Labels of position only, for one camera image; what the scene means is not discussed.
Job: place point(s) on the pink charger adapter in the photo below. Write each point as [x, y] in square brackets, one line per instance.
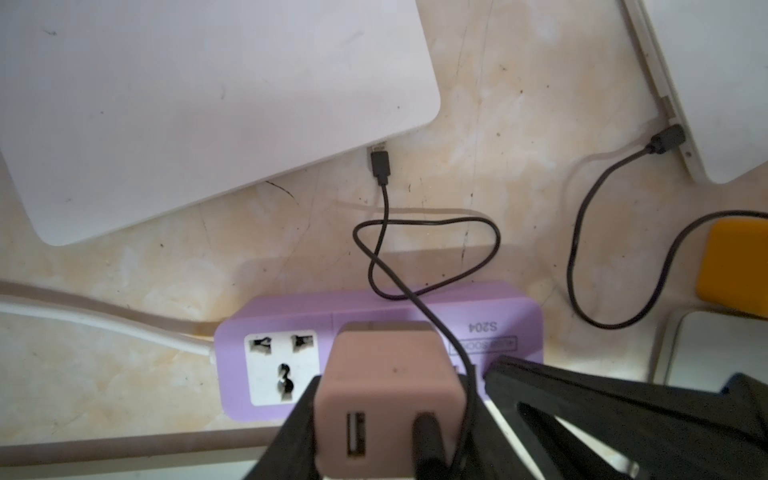
[389, 403]

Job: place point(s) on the white laptop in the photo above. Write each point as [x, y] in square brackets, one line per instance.
[708, 64]
[116, 112]

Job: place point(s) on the silver laptop front right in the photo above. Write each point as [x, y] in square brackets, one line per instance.
[702, 350]

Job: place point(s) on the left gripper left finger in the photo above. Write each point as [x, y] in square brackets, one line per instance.
[291, 454]

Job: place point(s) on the white laptop back right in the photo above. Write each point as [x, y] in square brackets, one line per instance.
[708, 64]

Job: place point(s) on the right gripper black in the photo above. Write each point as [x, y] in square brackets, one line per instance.
[669, 432]

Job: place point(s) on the orange power strip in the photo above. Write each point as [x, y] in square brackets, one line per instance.
[733, 271]

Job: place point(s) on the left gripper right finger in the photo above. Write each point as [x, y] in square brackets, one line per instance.
[489, 454]

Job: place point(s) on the white laptop back left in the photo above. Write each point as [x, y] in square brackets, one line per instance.
[116, 112]

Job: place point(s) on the silver laptop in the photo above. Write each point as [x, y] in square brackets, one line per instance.
[702, 350]
[220, 454]

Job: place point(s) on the purple power strip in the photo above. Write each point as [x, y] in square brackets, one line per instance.
[268, 351]

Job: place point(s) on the silver laptop front left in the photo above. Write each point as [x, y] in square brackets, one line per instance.
[220, 454]

